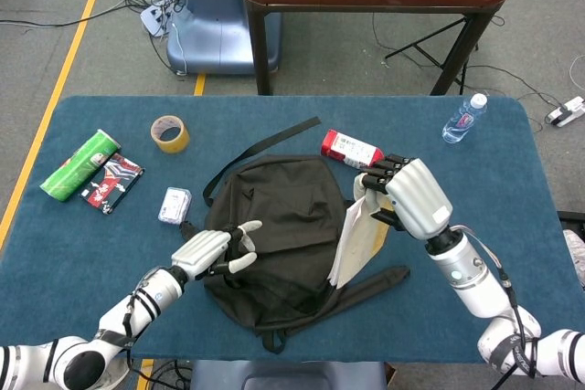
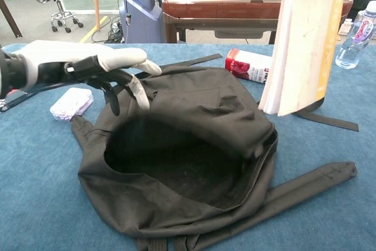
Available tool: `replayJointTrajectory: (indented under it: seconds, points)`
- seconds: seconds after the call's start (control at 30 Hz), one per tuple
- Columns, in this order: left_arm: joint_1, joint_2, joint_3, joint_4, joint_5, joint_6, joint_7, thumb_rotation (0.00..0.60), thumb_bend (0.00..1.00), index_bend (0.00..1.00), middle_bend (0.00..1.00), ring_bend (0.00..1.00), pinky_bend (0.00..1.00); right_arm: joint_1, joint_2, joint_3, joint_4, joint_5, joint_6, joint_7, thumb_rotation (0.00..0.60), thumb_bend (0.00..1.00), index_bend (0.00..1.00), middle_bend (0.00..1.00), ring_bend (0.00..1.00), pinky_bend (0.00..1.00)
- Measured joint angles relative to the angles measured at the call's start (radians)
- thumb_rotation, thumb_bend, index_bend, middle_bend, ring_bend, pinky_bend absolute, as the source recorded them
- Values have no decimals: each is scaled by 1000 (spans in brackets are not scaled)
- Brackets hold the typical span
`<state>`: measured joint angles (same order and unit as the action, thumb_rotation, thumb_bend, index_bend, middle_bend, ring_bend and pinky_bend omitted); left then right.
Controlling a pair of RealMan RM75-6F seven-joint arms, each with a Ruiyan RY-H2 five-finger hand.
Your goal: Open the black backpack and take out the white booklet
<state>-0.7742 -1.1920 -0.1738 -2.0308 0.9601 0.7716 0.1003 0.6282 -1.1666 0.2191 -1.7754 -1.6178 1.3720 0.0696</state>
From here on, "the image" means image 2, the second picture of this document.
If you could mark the blue grey machine base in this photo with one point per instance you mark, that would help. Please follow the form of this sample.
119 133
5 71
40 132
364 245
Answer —
141 21

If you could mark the white book with yellow spine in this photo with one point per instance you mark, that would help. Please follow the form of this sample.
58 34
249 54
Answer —
302 42

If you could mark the clear water bottle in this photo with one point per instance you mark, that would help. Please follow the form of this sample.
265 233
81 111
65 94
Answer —
352 48

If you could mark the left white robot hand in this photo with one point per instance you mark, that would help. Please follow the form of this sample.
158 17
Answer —
73 55

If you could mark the black fabric backpack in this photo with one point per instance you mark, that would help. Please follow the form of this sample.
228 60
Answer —
191 101

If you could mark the brown mahjong table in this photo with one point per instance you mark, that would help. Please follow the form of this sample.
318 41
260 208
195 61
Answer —
220 10

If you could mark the black red illustrated book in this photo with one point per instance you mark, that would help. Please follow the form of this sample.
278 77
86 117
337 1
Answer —
11 104

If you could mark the blue felt table cover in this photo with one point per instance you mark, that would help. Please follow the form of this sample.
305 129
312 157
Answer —
323 189

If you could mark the white plastic packet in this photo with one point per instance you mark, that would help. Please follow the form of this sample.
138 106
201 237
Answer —
70 105

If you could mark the dark table leg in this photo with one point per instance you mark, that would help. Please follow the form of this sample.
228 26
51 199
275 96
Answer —
11 21

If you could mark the red juice bottle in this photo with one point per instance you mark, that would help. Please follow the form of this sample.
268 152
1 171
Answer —
246 66

